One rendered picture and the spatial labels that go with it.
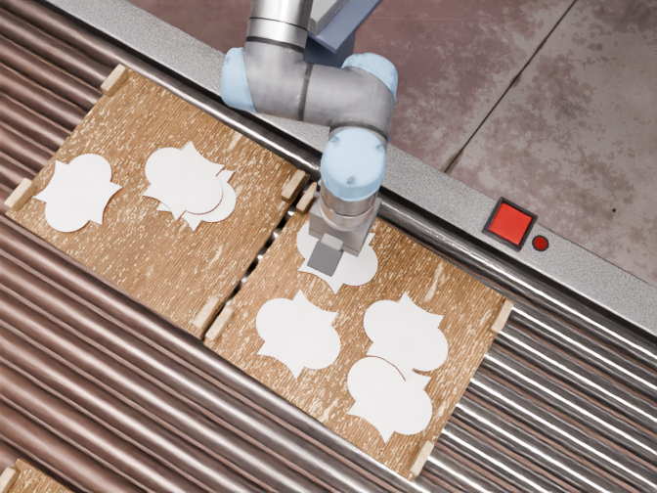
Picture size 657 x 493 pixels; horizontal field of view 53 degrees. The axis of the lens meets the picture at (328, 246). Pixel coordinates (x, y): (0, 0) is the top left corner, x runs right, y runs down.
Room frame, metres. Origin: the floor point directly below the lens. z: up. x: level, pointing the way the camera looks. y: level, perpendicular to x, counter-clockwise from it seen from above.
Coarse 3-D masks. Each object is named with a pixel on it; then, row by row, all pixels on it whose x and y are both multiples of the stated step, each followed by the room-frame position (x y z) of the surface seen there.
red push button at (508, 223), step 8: (504, 208) 0.46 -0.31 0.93; (512, 208) 0.46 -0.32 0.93; (496, 216) 0.44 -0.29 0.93; (504, 216) 0.44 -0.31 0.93; (512, 216) 0.44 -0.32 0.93; (520, 216) 0.44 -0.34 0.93; (528, 216) 0.45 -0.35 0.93; (496, 224) 0.42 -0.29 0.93; (504, 224) 0.43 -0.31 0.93; (512, 224) 0.43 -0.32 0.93; (520, 224) 0.43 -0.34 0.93; (528, 224) 0.43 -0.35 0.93; (496, 232) 0.41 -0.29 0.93; (504, 232) 0.41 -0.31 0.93; (512, 232) 0.41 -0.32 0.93; (520, 232) 0.41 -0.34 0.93; (512, 240) 0.40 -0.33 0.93; (520, 240) 0.40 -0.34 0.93
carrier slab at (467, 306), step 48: (288, 240) 0.34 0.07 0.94; (384, 240) 0.36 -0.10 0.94; (288, 288) 0.25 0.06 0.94; (384, 288) 0.28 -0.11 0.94; (432, 288) 0.29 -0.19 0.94; (480, 288) 0.30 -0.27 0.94; (240, 336) 0.16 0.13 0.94; (480, 336) 0.21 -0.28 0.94; (288, 384) 0.09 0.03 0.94; (336, 384) 0.10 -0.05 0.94; (432, 384) 0.12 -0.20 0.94; (336, 432) 0.03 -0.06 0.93; (432, 432) 0.05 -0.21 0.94
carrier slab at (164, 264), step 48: (144, 96) 0.57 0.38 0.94; (96, 144) 0.46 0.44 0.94; (144, 144) 0.48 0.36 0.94; (240, 144) 0.51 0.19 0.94; (144, 192) 0.39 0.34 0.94; (240, 192) 0.41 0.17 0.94; (48, 240) 0.28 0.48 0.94; (96, 240) 0.29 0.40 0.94; (144, 240) 0.30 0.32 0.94; (192, 240) 0.31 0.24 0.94; (240, 240) 0.32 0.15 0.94; (144, 288) 0.22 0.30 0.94; (192, 288) 0.23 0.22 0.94
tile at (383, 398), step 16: (352, 368) 0.13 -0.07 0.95; (368, 368) 0.13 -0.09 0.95; (384, 368) 0.14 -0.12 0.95; (352, 384) 0.10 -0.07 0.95; (368, 384) 0.11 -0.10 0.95; (384, 384) 0.11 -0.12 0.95; (400, 384) 0.11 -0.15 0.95; (416, 384) 0.12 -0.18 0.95; (368, 400) 0.08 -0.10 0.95; (384, 400) 0.09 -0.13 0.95; (400, 400) 0.09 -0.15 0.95; (416, 400) 0.09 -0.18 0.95; (368, 416) 0.06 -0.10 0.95; (384, 416) 0.06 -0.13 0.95; (400, 416) 0.07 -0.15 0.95; (416, 416) 0.07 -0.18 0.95; (384, 432) 0.04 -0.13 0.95; (400, 432) 0.04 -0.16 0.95; (416, 432) 0.04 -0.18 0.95
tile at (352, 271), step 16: (304, 240) 0.34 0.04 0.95; (368, 240) 0.35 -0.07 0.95; (304, 256) 0.31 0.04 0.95; (352, 256) 0.32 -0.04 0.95; (368, 256) 0.32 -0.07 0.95; (304, 272) 0.28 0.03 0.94; (320, 272) 0.28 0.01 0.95; (336, 272) 0.29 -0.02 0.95; (352, 272) 0.29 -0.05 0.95; (368, 272) 0.30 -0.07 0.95; (336, 288) 0.26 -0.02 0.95
